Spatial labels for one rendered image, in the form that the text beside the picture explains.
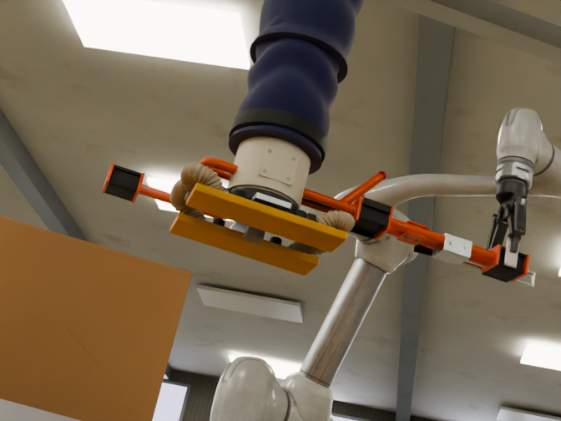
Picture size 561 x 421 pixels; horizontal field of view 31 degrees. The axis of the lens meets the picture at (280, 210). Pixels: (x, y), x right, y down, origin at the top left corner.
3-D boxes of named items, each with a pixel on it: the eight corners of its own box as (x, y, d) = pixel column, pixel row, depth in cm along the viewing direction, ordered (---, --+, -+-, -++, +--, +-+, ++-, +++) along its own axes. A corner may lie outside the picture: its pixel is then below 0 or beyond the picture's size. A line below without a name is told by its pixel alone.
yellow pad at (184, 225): (176, 219, 227) (182, 199, 229) (168, 233, 236) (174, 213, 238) (318, 265, 233) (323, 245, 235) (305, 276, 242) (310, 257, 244)
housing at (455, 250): (443, 249, 235) (447, 231, 237) (431, 257, 241) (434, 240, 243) (471, 258, 236) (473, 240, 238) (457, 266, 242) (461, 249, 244)
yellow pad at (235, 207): (194, 190, 210) (200, 168, 212) (184, 205, 219) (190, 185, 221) (346, 240, 216) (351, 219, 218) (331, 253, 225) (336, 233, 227)
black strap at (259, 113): (242, 111, 223) (246, 96, 224) (218, 151, 244) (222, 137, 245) (338, 144, 227) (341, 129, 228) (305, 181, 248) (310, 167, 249)
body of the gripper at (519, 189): (491, 187, 254) (486, 220, 250) (507, 174, 246) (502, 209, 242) (518, 196, 255) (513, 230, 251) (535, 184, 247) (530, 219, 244)
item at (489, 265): (495, 263, 236) (498, 243, 238) (481, 271, 243) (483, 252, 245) (528, 274, 238) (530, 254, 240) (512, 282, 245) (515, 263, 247)
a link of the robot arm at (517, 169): (507, 153, 248) (504, 174, 245) (541, 164, 249) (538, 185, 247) (490, 166, 256) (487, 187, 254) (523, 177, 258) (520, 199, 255)
